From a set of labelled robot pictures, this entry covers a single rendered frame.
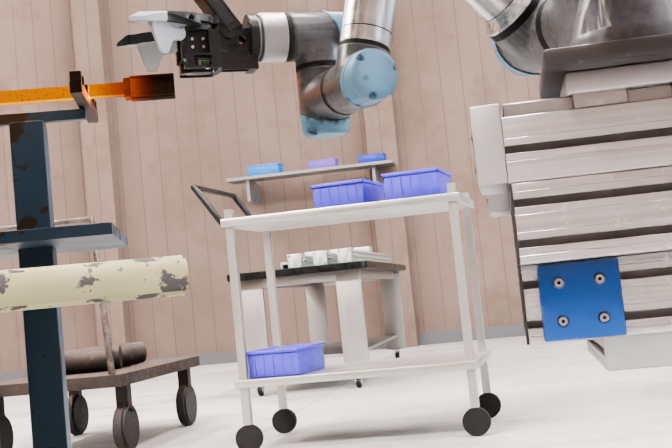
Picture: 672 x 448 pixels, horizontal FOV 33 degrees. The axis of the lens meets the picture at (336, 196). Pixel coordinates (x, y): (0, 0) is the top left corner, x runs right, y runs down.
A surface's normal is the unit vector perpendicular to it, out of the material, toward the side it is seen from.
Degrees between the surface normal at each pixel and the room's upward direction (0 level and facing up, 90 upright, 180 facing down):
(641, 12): 72
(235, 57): 90
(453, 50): 90
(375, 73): 90
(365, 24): 83
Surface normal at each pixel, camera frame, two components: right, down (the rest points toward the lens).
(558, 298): -0.16, -0.07
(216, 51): 0.29, -0.11
